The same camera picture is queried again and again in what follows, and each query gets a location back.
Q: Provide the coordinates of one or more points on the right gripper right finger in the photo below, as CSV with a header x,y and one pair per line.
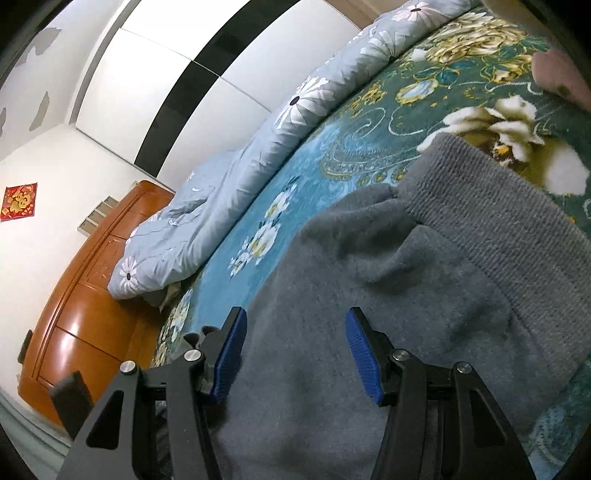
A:
x,y
443,423

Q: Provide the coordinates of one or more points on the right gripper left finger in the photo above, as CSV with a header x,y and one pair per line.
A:
x,y
148,418

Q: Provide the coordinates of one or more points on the grey knit sweater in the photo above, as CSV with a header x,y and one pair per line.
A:
x,y
459,259

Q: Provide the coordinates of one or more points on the orange wooden headboard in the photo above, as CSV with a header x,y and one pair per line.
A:
x,y
82,328

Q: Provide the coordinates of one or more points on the dark grey pillow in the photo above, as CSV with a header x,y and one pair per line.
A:
x,y
162,298

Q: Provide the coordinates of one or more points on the light blue floral quilt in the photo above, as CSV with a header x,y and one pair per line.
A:
x,y
173,243

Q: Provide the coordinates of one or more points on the teal floral plush blanket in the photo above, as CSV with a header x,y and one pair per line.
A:
x,y
470,79

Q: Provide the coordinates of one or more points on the pink cloth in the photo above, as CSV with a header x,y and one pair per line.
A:
x,y
555,72

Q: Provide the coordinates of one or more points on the red paper wall decoration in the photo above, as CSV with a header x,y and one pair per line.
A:
x,y
18,202

